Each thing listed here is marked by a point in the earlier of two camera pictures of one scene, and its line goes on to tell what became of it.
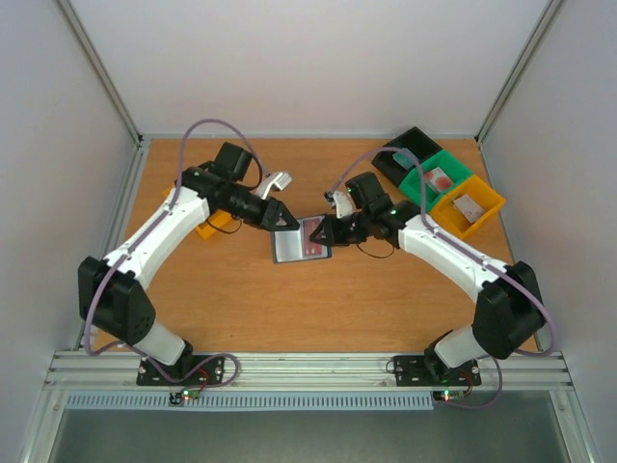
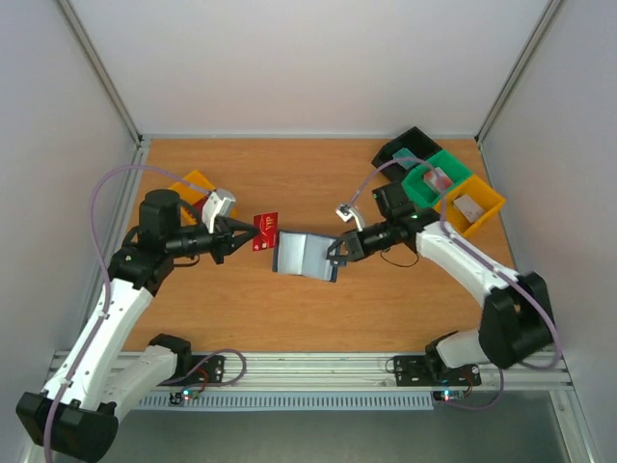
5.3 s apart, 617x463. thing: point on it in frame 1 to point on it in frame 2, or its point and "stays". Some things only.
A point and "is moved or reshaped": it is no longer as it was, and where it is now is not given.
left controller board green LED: x=186 y=394 stays
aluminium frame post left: x=102 y=71 stays
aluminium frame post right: x=522 y=68 stays
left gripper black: x=269 y=218 to x=225 y=241
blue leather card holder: x=297 y=245 is moved or reshaped
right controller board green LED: x=448 y=395 stays
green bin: x=412 y=186 stays
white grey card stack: x=469 y=207 stays
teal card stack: x=404 y=159 stays
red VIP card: x=312 y=249 to x=268 y=231
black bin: x=415 y=141 stays
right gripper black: x=338 y=230 to x=351 y=244
